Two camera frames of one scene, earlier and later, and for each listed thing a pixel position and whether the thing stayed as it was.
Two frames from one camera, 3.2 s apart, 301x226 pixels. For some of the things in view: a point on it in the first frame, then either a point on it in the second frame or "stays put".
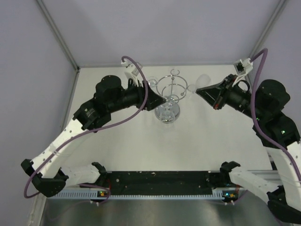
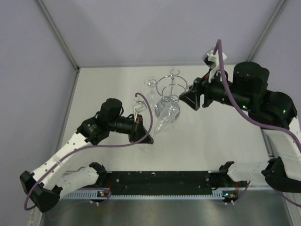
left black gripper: (141, 92) -> (139, 131)
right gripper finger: (213, 94) -> (192, 98)
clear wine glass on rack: (152, 81) stays put
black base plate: (134, 182) stays put
